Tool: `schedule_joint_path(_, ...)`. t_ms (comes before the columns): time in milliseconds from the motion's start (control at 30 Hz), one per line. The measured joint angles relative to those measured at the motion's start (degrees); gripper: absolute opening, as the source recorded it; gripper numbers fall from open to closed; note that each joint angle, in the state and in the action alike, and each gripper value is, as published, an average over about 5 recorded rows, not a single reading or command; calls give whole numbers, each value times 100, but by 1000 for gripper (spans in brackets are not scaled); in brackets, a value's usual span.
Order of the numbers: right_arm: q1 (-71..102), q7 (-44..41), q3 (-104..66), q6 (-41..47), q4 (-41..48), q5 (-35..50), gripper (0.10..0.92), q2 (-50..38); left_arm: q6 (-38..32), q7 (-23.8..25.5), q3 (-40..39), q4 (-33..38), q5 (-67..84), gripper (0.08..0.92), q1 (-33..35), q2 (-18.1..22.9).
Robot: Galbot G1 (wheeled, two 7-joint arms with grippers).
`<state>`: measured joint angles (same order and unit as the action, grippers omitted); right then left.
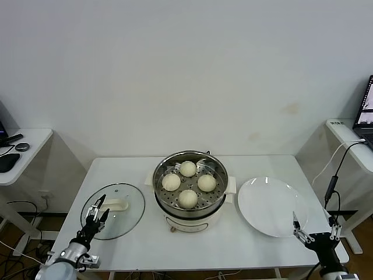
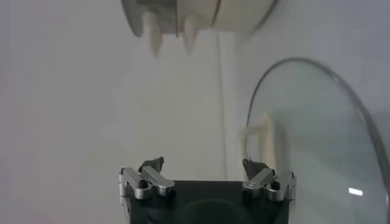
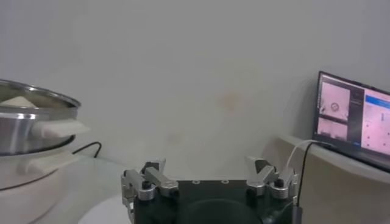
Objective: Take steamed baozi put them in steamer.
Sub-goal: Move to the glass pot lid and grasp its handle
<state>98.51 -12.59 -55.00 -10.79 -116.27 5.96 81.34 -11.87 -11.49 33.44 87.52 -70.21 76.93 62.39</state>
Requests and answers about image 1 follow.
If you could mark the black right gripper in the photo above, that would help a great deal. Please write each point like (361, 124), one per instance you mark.
(323, 245)

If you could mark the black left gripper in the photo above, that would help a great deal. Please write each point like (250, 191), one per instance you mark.
(88, 231)

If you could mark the white steamed baozi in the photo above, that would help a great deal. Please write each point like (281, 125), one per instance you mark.
(171, 182)
(188, 168)
(207, 183)
(188, 199)

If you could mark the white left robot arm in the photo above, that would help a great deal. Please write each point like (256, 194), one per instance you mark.
(56, 269)

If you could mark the stainless steel steamer basket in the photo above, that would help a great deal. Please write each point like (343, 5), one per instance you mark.
(219, 198)

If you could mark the white round plate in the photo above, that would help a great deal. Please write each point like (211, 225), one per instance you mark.
(268, 204)

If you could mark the cream electric cooker base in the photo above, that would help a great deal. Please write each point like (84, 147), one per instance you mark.
(186, 223)

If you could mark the white side desk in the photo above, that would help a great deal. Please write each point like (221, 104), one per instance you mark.
(32, 146)
(344, 131)

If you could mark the round dark grey puck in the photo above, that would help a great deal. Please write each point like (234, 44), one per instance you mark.
(22, 147)

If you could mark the open black laptop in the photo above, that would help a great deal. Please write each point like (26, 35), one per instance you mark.
(364, 131)

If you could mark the white desk label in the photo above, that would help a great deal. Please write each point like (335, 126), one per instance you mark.
(337, 123)

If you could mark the black bar-shaped remote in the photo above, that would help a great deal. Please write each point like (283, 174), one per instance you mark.
(14, 138)

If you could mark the dark monitor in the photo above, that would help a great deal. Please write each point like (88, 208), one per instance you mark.
(7, 119)

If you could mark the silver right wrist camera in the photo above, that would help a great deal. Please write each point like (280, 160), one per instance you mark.
(349, 276)

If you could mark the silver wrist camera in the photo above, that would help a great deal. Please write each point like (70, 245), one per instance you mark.
(93, 261)
(349, 276)

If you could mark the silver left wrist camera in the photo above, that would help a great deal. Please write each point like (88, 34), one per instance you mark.
(93, 261)

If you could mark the white wall socket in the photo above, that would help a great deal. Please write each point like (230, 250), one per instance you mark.
(43, 195)

